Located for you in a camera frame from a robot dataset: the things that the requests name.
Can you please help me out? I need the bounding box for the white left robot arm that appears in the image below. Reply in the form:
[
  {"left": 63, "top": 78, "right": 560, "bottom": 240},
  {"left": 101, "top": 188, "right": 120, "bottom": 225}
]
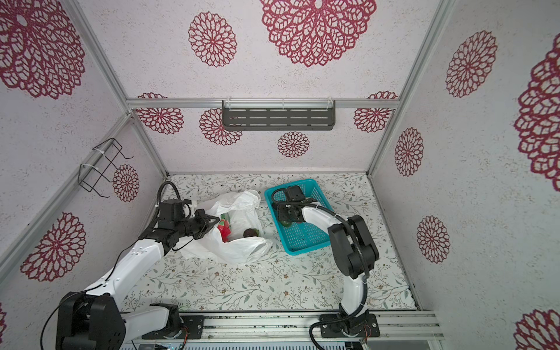
[{"left": 55, "top": 209, "right": 220, "bottom": 349}]

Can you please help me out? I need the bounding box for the red dragon fruit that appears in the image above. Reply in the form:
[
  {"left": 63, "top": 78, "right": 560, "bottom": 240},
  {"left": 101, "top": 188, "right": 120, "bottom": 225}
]
[{"left": 217, "top": 213, "right": 232, "bottom": 243}]

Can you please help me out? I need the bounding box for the teal plastic basket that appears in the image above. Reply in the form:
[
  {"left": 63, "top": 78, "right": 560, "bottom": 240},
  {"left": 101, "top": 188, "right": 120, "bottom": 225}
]
[{"left": 265, "top": 179, "right": 333, "bottom": 255}]

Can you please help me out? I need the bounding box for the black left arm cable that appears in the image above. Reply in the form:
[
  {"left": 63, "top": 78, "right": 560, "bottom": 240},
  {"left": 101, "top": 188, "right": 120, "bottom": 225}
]
[{"left": 38, "top": 180, "right": 195, "bottom": 350}]

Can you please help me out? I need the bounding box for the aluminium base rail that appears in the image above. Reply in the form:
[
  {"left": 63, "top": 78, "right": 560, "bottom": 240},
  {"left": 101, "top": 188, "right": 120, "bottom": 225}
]
[{"left": 121, "top": 311, "right": 445, "bottom": 349}]

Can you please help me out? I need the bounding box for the dark grey wall shelf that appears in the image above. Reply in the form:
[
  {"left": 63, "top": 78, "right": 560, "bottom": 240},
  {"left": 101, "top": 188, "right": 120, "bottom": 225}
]
[{"left": 222, "top": 100, "right": 336, "bottom": 131}]

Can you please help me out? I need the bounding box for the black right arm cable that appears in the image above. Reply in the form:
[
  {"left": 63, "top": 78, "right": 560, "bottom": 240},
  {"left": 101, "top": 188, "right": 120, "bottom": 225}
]
[{"left": 270, "top": 187, "right": 370, "bottom": 350}]

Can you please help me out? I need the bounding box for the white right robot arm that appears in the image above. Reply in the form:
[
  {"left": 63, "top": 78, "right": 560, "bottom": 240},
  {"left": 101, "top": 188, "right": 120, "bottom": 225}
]
[{"left": 271, "top": 186, "right": 380, "bottom": 328}]

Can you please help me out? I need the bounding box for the white plastic bag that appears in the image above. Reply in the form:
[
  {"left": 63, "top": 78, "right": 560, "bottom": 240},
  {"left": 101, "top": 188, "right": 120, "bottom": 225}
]
[{"left": 179, "top": 190, "right": 273, "bottom": 265}]

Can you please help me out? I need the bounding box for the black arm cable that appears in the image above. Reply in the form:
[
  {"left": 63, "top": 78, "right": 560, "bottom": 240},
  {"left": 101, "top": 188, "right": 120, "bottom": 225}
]
[
  {"left": 270, "top": 187, "right": 370, "bottom": 350},
  {"left": 38, "top": 180, "right": 195, "bottom": 350}
]

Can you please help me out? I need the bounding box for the dark purple mangosteen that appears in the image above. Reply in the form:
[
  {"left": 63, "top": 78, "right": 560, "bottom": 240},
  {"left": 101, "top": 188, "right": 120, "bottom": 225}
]
[{"left": 243, "top": 228, "right": 259, "bottom": 238}]

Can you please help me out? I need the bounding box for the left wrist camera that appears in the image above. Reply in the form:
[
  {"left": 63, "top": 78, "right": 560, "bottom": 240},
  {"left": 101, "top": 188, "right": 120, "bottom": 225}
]
[{"left": 157, "top": 199, "right": 192, "bottom": 230}]

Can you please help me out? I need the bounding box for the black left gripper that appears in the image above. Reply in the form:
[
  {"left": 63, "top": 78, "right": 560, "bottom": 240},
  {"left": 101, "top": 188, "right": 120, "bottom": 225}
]
[{"left": 176, "top": 209, "right": 221, "bottom": 240}]

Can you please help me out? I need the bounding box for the black wire wall rack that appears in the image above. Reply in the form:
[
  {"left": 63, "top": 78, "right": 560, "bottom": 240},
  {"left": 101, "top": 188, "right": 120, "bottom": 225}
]
[{"left": 77, "top": 137, "right": 134, "bottom": 198}]

